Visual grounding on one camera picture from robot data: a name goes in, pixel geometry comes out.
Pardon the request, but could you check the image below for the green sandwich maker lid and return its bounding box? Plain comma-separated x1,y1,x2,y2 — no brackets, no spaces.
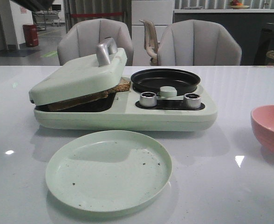
29,48,127,106

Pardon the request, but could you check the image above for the left grey upholstered chair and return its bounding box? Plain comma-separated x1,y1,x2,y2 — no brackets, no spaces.
57,19,134,66

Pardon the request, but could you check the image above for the red trash bin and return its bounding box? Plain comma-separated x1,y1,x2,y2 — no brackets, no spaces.
22,24,39,47

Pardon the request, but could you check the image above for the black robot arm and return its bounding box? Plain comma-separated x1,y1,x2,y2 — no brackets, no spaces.
12,0,54,12

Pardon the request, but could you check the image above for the green round plate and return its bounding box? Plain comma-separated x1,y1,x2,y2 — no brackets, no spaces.
45,130,172,215

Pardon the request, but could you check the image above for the left silver control knob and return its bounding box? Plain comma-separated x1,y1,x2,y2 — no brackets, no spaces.
139,91,157,107

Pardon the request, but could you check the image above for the black round frying pan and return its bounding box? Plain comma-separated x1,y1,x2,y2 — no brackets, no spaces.
131,68,201,96

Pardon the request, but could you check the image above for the fruit bowl on counter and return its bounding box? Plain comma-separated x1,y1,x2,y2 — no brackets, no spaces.
228,0,250,9

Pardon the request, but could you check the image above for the right grey upholstered chair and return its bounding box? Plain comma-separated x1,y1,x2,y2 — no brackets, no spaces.
158,20,242,66

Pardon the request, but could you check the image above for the green breakfast maker base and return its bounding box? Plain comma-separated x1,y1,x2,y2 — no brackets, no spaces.
34,83,217,132

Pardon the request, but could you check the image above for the bread slice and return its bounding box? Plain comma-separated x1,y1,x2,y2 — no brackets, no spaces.
107,77,131,94
47,91,109,112

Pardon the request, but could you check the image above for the pink bowl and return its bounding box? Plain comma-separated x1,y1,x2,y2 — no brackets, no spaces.
251,105,274,152

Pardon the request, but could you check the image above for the grey kitchen counter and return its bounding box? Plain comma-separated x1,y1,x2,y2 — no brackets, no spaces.
173,9,274,65

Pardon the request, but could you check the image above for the right silver control knob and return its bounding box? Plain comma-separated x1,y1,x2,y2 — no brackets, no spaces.
183,93,201,109

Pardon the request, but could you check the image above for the beige office chair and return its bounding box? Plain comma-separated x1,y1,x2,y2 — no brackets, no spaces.
139,20,159,66

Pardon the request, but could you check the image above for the white cabinet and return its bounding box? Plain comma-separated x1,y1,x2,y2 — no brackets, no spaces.
131,0,174,66

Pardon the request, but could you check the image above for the silver control knob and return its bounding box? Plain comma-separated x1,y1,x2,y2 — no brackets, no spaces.
139,91,157,107
183,93,201,109

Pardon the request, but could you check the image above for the grey upholstered chair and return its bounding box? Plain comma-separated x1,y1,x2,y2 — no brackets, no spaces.
57,19,134,66
158,20,242,66

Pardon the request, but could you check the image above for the dark appliance at right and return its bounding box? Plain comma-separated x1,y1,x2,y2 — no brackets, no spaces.
253,23,274,65

